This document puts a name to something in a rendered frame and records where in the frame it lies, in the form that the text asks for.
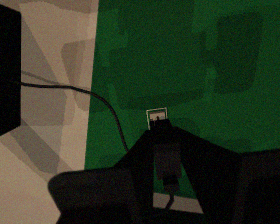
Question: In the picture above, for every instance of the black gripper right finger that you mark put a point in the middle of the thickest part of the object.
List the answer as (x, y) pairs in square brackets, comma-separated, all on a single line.
[(220, 177)]

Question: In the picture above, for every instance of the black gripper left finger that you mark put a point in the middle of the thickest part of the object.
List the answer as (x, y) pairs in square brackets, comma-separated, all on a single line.
[(130, 181)]

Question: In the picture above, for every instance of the green circuit board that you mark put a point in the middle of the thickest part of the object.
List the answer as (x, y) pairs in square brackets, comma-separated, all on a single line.
[(212, 67)]

